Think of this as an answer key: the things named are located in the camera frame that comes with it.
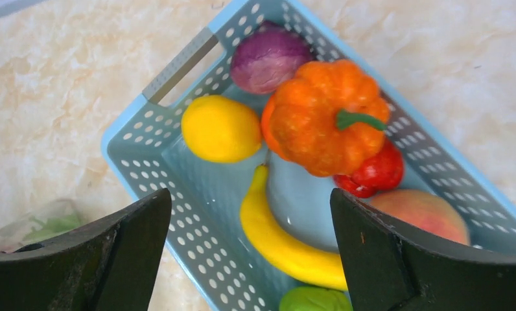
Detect toy peach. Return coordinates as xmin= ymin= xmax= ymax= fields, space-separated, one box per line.
xmin=369 ymin=189 xmax=471 ymax=246

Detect yellow toy banana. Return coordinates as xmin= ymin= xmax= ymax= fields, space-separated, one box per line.
xmin=239 ymin=165 xmax=348 ymax=291

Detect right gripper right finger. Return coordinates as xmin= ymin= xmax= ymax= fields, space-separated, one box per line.
xmin=330 ymin=189 xmax=516 ymax=310

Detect green toy grapes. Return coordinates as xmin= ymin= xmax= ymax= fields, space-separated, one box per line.
xmin=22 ymin=213 xmax=82 ymax=244

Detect small yellow toy lemon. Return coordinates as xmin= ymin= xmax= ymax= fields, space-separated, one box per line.
xmin=181 ymin=95 xmax=263 ymax=163

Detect clear dotted zip bag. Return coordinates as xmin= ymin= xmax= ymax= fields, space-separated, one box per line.
xmin=0 ymin=199 xmax=87 ymax=253

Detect red toy pepper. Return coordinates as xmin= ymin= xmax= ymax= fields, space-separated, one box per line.
xmin=333 ymin=139 xmax=405 ymax=198

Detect blue perforated plastic basket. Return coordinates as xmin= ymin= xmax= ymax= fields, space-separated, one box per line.
xmin=102 ymin=1 xmax=516 ymax=310

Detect orange toy pumpkin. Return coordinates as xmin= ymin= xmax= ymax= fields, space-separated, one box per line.
xmin=261 ymin=60 xmax=390 ymax=177

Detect green toy lime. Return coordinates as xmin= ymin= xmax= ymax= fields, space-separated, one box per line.
xmin=279 ymin=286 xmax=353 ymax=311

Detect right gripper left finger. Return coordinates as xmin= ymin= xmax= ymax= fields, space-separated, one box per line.
xmin=0 ymin=189 xmax=172 ymax=310

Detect purple toy onion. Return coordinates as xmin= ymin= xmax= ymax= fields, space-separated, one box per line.
xmin=230 ymin=21 xmax=314 ymax=95

